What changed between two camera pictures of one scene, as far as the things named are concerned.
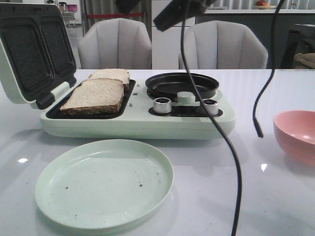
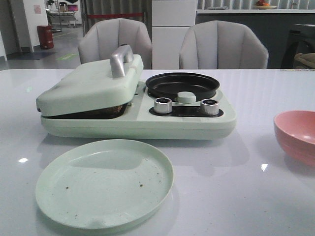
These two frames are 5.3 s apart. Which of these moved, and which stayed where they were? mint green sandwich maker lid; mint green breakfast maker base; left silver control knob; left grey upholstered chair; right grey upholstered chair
Moved: mint green sandwich maker lid
Stayed: right grey upholstered chair; left grey upholstered chair; mint green breakfast maker base; left silver control knob
